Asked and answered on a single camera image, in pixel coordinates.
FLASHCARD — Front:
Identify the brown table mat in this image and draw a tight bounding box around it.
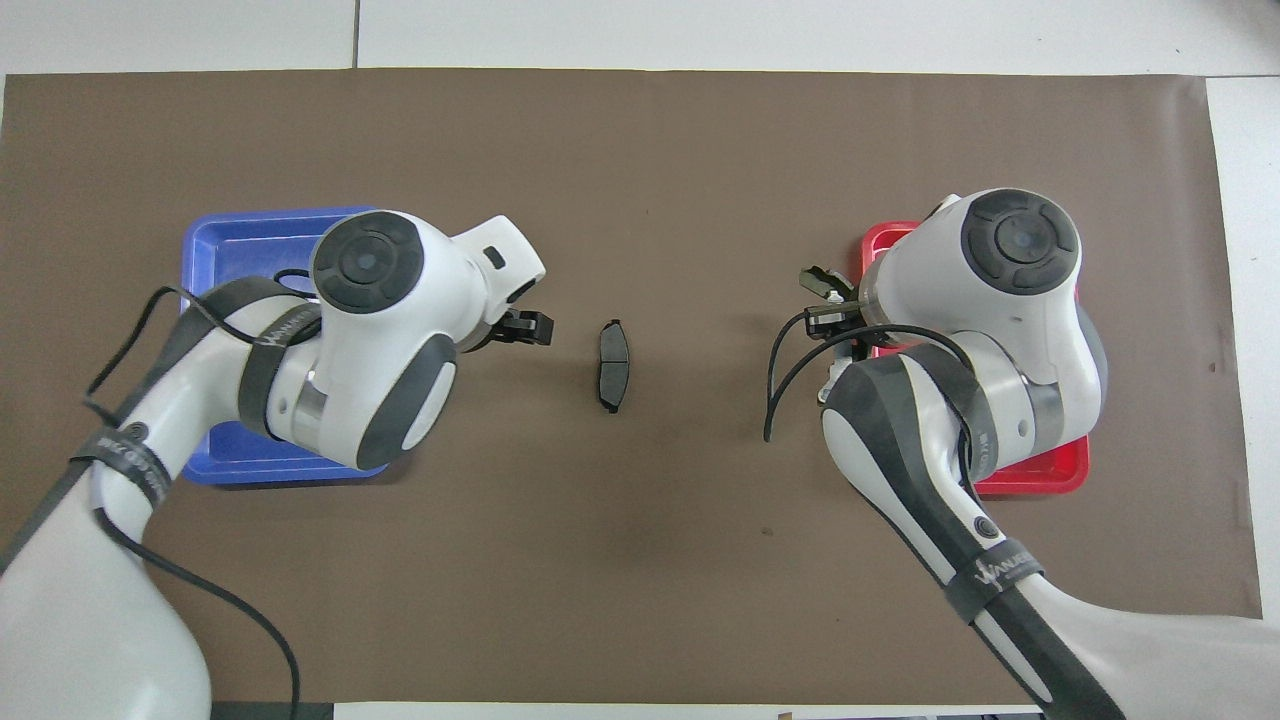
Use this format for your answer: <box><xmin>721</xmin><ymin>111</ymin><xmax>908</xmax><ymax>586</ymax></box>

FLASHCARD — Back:
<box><xmin>0</xmin><ymin>68</ymin><xmax>1271</xmax><ymax>706</ymax></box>

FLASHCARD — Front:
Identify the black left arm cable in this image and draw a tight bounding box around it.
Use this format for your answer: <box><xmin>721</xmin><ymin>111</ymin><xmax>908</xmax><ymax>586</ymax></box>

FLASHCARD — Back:
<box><xmin>82</xmin><ymin>268</ymin><xmax>323</xmax><ymax>720</ymax></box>

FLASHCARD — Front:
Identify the dark brake pad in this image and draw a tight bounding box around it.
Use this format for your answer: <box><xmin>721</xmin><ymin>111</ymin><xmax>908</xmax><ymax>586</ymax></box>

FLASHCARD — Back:
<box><xmin>597</xmin><ymin>319</ymin><xmax>630</xmax><ymax>414</ymax></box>

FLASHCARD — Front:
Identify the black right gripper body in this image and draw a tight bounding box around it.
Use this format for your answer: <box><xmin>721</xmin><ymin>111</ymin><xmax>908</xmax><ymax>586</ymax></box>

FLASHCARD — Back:
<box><xmin>804</xmin><ymin>298</ymin><xmax>873</xmax><ymax>346</ymax></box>

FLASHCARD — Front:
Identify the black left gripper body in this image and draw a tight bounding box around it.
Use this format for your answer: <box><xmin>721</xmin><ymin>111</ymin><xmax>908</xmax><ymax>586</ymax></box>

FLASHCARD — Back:
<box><xmin>470</xmin><ymin>308</ymin><xmax>555</xmax><ymax>352</ymax></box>

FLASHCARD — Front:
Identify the red plastic tray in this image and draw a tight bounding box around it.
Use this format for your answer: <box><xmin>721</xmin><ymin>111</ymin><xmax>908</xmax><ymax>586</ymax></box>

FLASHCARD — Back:
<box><xmin>861</xmin><ymin>221</ymin><xmax>1090</xmax><ymax>496</ymax></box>

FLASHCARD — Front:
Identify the blue plastic tray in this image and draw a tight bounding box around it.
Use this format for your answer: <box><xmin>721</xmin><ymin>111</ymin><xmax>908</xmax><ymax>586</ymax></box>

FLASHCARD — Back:
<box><xmin>180</xmin><ymin>207</ymin><xmax>393</xmax><ymax>487</ymax></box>

